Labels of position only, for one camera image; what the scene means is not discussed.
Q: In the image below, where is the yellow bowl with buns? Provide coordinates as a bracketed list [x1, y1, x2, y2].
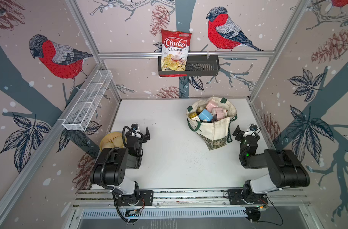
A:
[100, 132, 124, 151]

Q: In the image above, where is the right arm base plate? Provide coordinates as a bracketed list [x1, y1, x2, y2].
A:
[224, 189, 268, 206]

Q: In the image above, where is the cream green-handled tote bag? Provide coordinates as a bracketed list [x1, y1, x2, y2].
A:
[186, 96, 238, 150]

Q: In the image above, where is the red Chuba cassava chips bag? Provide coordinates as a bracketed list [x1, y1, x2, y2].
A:
[159, 30, 192, 77]

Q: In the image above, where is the black wire wall basket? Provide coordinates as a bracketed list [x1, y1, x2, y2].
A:
[157, 55, 220, 77]

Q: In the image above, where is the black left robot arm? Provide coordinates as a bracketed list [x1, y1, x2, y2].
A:
[90, 124, 150, 206]

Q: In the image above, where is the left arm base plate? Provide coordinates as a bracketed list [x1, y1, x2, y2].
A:
[114, 190, 154, 207]

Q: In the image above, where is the white wire mesh shelf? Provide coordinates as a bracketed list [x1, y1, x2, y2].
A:
[62, 70, 112, 131]

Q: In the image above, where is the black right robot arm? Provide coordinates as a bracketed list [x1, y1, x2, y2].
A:
[232, 124, 310, 204]

